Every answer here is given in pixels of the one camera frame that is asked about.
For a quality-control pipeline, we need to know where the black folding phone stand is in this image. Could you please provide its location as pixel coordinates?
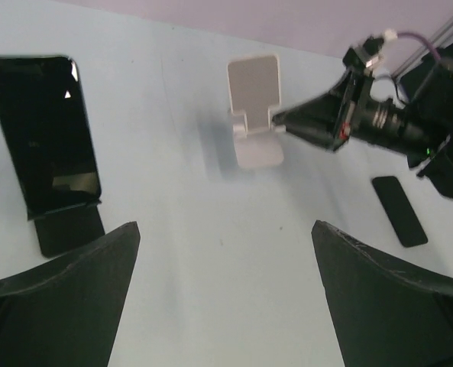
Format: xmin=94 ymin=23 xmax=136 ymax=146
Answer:
xmin=28 ymin=200 xmax=105 ymax=258

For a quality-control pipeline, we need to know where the white folding phone stand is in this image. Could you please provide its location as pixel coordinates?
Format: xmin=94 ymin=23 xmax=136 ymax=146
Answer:
xmin=227 ymin=54 xmax=285 ymax=170

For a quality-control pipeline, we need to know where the dark phone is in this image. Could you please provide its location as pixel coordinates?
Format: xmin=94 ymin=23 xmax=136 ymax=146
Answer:
xmin=0 ymin=55 xmax=102 ymax=219

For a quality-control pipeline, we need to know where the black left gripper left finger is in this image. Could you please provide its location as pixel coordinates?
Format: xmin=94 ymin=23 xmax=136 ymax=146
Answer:
xmin=0 ymin=222 xmax=141 ymax=366

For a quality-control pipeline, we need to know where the aluminium corner frame post right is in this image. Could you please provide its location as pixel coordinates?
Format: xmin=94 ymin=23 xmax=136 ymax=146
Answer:
xmin=387 ymin=15 xmax=453 ymax=77

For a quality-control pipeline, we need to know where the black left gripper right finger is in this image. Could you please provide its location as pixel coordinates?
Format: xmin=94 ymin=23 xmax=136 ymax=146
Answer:
xmin=312 ymin=221 xmax=453 ymax=366

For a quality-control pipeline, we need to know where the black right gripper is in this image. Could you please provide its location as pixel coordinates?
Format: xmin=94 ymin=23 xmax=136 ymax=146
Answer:
xmin=271 ymin=34 xmax=453 ymax=200

